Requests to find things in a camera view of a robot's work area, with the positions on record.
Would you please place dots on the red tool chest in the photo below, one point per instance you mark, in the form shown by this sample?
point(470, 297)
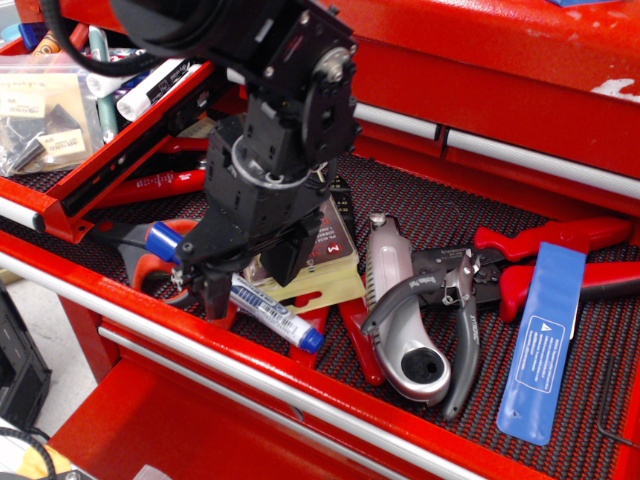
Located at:
point(512, 113)

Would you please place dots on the drill bit set case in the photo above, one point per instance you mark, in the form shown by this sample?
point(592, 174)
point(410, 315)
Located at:
point(330, 275)

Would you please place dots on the teal pen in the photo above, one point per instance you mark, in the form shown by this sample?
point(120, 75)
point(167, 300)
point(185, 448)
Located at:
point(105, 102)

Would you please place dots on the black white marker lower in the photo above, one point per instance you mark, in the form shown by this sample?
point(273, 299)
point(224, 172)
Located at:
point(158, 83)

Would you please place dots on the blue plastic pry tool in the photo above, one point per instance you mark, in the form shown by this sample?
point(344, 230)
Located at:
point(532, 389)

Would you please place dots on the black allen key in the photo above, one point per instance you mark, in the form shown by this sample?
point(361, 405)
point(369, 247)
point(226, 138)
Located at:
point(605, 404)

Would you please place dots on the black box on floor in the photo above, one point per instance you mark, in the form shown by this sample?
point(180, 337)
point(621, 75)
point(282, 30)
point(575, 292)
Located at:
point(25, 377)

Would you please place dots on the red wire stripper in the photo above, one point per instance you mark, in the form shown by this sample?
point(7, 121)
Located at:
point(178, 167)

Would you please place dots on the red handled pliers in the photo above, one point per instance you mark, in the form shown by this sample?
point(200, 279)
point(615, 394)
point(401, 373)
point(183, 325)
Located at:
point(349, 354)

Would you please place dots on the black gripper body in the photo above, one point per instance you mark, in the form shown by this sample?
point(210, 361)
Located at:
point(258, 186)

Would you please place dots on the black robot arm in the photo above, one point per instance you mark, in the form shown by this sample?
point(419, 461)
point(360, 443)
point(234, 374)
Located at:
point(296, 58)

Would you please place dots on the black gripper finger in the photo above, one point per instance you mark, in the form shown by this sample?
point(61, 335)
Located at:
point(214, 292)
point(284, 261)

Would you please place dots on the plastic bag of parts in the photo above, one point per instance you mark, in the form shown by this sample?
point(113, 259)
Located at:
point(49, 118)

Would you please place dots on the blue white marker pen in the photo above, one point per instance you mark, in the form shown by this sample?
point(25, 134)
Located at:
point(270, 310)

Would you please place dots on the red small open drawer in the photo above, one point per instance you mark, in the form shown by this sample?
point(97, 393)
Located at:
point(57, 204)

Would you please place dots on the orange grey scissors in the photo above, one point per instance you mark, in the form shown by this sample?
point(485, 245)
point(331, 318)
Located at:
point(146, 249)

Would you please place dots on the silver utility knife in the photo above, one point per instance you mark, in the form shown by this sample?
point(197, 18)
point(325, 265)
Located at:
point(409, 359)

